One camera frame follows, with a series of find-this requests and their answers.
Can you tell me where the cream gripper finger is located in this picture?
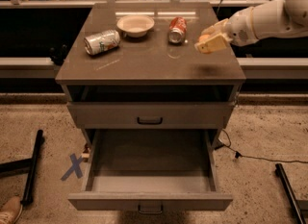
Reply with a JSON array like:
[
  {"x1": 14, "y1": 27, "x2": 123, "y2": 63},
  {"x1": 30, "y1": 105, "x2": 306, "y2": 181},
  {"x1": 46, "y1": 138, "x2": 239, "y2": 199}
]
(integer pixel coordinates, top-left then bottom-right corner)
[
  {"x1": 194, "y1": 33, "x2": 232, "y2": 54},
  {"x1": 201, "y1": 18, "x2": 228, "y2": 35}
]

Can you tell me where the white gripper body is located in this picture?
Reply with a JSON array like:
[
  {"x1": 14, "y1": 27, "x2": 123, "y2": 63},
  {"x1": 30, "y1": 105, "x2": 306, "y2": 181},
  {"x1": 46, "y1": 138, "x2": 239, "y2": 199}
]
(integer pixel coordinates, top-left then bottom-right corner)
[{"x1": 224, "y1": 7, "x2": 258, "y2": 47}]

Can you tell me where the orange fruit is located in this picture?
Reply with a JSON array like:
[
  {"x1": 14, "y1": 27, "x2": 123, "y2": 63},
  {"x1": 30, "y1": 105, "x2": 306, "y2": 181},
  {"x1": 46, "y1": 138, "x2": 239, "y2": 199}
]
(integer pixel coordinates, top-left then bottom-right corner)
[{"x1": 198, "y1": 35, "x2": 210, "y2": 42}]

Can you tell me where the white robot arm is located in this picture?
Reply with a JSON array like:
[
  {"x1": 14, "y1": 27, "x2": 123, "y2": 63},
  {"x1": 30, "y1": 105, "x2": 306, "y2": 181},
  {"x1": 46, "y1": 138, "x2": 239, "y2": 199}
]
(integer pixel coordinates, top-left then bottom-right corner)
[{"x1": 194, "y1": 0, "x2": 308, "y2": 54}]

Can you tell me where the grey drawer cabinet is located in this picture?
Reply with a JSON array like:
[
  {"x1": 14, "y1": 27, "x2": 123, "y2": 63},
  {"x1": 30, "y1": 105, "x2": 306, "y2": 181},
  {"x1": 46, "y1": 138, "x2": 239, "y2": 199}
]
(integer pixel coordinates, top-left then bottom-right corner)
[{"x1": 55, "y1": 2, "x2": 247, "y2": 212}]

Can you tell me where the closed grey upper drawer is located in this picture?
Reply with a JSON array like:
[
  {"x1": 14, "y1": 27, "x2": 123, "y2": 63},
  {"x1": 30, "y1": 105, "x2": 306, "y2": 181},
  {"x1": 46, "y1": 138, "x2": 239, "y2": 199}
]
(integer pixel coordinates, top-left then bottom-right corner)
[{"x1": 67, "y1": 102, "x2": 234, "y2": 129}]

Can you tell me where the open grey middle drawer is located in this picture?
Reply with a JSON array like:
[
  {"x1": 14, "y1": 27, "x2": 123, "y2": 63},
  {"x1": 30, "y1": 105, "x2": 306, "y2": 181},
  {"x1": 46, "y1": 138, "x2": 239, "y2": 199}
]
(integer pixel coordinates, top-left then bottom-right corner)
[{"x1": 68, "y1": 130, "x2": 232, "y2": 214}]

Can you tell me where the red soda can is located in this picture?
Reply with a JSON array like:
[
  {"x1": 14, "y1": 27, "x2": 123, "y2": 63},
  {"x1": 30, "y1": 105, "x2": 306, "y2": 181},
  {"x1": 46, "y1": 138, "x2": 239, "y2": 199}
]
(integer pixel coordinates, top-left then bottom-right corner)
[{"x1": 168, "y1": 17, "x2": 187, "y2": 44}]

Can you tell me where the white ceramic bowl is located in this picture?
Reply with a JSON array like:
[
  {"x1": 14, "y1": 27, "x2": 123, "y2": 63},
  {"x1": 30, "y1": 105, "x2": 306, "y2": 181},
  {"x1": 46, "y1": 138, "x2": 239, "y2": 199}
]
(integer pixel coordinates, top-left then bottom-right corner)
[{"x1": 116, "y1": 14, "x2": 155, "y2": 37}]

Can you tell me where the white green soda can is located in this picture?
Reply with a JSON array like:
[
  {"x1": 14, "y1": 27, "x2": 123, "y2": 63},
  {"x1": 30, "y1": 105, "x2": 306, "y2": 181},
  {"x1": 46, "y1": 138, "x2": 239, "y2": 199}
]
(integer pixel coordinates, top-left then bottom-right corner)
[{"x1": 84, "y1": 30, "x2": 120, "y2": 56}]

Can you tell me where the black stand leg right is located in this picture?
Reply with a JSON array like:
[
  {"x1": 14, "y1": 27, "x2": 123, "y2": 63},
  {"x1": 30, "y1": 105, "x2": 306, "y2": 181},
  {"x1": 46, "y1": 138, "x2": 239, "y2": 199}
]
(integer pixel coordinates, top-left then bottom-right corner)
[{"x1": 275, "y1": 163, "x2": 308, "y2": 224}]

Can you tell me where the black stand leg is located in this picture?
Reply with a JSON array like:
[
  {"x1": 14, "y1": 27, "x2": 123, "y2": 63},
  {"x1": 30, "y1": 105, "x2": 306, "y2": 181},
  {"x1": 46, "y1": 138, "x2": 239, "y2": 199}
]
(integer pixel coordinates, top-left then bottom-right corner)
[
  {"x1": 275, "y1": 163, "x2": 308, "y2": 224},
  {"x1": 0, "y1": 130, "x2": 44, "y2": 206}
]

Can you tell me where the blue tape cross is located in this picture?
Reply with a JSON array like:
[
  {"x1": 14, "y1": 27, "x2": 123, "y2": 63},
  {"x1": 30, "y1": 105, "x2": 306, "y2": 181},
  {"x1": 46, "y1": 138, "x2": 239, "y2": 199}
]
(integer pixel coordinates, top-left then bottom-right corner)
[{"x1": 61, "y1": 154, "x2": 83, "y2": 181}]

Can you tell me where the black stand leg left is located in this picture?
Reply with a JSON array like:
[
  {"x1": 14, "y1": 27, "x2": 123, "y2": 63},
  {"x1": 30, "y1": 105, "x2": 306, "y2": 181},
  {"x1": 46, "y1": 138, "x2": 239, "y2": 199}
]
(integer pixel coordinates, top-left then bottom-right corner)
[{"x1": 0, "y1": 130, "x2": 44, "y2": 206}]

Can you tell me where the tan shoe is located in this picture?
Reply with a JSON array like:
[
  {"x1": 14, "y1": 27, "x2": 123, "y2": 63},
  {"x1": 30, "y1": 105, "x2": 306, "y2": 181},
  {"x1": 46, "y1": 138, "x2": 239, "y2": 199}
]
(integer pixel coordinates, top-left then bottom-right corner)
[{"x1": 0, "y1": 196, "x2": 23, "y2": 224}]

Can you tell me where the black cable on floor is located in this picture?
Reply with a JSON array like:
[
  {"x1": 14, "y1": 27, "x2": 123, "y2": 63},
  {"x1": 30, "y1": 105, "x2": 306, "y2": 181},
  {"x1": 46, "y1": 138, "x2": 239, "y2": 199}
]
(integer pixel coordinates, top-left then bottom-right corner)
[{"x1": 214, "y1": 129, "x2": 308, "y2": 164}]

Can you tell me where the black clamp on rail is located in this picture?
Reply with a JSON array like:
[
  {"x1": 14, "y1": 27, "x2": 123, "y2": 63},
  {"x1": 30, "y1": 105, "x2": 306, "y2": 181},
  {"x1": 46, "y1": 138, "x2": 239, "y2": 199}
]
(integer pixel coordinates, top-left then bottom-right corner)
[{"x1": 49, "y1": 44, "x2": 68, "y2": 65}]

